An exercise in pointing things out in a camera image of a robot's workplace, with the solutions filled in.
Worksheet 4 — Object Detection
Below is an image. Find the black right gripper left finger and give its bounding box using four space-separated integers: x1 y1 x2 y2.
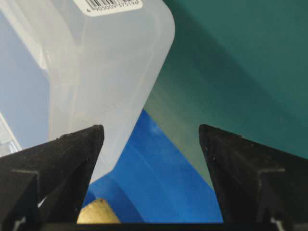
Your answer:
0 125 104 231

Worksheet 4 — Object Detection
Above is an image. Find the green cutting mat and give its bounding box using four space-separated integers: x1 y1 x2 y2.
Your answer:
145 0 308 183

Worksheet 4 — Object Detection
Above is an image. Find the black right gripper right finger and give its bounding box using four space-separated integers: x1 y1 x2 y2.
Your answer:
198 124 308 231

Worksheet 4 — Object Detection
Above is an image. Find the wooden T-shaped mallet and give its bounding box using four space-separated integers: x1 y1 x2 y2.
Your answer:
77 199 121 224

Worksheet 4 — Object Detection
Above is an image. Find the clear plastic tool box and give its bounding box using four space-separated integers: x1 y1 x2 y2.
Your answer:
0 0 175 181

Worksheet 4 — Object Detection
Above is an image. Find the blue table cloth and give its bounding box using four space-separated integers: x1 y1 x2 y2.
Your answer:
84 111 223 223

